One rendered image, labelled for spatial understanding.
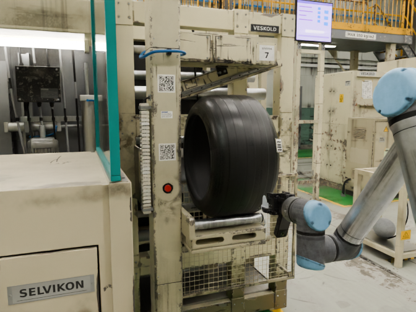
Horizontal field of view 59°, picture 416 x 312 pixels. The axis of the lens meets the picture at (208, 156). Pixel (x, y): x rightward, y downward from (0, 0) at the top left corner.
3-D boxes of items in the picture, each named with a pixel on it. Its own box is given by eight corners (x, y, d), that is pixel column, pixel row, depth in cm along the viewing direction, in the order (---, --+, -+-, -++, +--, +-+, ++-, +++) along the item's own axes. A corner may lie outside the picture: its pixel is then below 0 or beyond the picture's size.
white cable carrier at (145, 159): (143, 213, 158) (140, 103, 152) (141, 210, 163) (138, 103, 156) (153, 213, 160) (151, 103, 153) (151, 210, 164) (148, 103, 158)
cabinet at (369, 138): (369, 202, 546) (375, 118, 529) (343, 194, 600) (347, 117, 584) (415, 197, 577) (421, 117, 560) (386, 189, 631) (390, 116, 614)
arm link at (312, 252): (337, 270, 117) (337, 231, 117) (308, 274, 112) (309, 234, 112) (316, 262, 126) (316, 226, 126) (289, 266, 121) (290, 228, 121)
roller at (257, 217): (192, 228, 156) (190, 218, 159) (190, 232, 160) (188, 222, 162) (265, 219, 168) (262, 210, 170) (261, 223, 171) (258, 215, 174)
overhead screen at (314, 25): (295, 40, 503) (296, -2, 496) (293, 41, 508) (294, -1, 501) (331, 43, 523) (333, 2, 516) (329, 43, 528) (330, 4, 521)
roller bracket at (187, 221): (189, 241, 153) (189, 218, 152) (166, 215, 191) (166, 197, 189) (196, 240, 155) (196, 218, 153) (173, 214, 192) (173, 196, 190)
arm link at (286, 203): (310, 222, 127) (286, 225, 123) (302, 220, 131) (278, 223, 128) (309, 196, 126) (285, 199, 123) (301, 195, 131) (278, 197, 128)
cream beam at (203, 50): (169, 60, 178) (169, 30, 176) (158, 66, 202) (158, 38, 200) (278, 65, 198) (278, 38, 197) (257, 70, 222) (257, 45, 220)
